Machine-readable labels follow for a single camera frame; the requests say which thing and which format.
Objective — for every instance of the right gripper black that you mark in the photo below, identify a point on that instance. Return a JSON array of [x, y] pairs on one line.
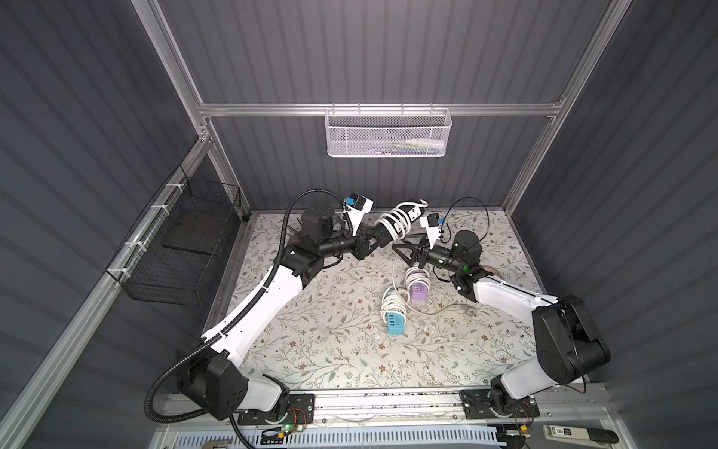
[[422, 253]]

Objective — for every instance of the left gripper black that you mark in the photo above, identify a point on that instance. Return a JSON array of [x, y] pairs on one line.
[[359, 244]]

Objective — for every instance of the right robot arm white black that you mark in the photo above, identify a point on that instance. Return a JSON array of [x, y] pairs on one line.
[[567, 340]]

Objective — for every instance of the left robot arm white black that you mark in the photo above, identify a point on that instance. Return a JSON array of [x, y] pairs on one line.
[[210, 375]]

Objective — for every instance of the floral tape roll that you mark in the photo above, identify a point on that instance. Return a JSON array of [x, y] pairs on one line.
[[493, 271]]

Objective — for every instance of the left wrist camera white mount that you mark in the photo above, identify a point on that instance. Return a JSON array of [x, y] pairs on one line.
[[355, 208]]

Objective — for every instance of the white wire mesh basket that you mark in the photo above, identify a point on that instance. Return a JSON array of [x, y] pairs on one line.
[[387, 132]]

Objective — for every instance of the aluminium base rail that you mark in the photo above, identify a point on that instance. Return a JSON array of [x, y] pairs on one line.
[[444, 405]]

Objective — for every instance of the black wire basket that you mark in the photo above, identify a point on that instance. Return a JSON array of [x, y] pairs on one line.
[[180, 253]]

